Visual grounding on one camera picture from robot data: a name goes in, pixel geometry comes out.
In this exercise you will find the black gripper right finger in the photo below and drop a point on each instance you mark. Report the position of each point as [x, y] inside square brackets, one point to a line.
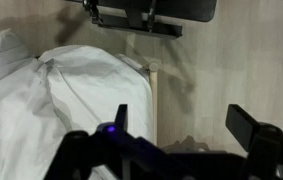
[267, 150]

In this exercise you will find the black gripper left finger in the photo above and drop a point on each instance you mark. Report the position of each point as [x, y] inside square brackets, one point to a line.
[91, 156]

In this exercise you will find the black robot table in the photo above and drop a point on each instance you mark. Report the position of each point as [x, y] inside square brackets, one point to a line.
[181, 8]

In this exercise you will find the light wooden bed frame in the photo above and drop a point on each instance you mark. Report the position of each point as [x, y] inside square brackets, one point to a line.
[154, 100]

